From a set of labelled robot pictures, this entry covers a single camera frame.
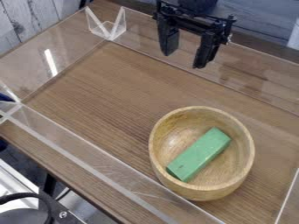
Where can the clear acrylic corner bracket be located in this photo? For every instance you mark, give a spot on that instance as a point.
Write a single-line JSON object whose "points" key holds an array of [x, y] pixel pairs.
{"points": [[105, 29]]}

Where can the black metal bracket with screw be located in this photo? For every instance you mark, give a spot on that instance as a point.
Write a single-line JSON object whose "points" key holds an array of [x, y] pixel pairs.
{"points": [[61, 214]]}

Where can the clear acrylic tray wall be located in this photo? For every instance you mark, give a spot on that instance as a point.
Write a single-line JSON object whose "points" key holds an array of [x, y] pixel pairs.
{"points": [[89, 96]]}

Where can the green rectangular block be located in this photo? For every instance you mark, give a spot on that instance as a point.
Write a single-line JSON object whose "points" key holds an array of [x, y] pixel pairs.
{"points": [[197, 155]]}

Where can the black table leg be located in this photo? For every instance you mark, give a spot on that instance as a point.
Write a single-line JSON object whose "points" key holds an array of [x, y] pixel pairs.
{"points": [[49, 184]]}

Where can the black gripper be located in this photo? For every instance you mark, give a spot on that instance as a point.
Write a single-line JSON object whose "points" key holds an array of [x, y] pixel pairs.
{"points": [[192, 16]]}

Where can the blue object at left edge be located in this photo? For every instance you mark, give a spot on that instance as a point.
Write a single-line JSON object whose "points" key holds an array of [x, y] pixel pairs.
{"points": [[5, 98]]}

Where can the brown wooden bowl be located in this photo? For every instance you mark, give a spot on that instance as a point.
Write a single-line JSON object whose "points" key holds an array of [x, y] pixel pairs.
{"points": [[175, 132]]}

